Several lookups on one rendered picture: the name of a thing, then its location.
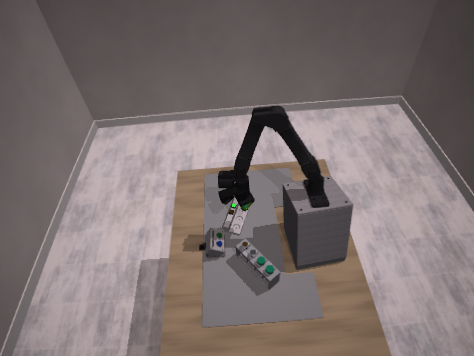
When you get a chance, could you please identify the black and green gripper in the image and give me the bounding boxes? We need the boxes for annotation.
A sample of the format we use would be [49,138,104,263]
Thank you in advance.
[236,188,255,210]

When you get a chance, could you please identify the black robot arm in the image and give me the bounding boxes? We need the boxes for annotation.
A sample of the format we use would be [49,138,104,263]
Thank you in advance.
[218,105,330,208]

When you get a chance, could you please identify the grey flat mat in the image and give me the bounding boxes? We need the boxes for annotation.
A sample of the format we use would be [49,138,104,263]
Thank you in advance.
[202,168,324,328]

